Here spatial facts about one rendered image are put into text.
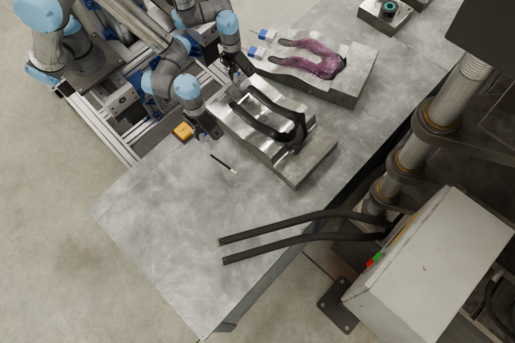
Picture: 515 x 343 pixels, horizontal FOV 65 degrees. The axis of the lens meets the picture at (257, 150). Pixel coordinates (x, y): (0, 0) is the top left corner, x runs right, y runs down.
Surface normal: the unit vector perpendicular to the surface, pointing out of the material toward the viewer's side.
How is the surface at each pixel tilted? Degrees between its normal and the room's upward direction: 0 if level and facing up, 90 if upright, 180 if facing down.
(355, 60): 0
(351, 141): 0
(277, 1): 0
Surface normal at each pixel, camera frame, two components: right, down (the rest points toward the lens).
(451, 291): -0.07, -0.41
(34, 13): -0.25, 0.84
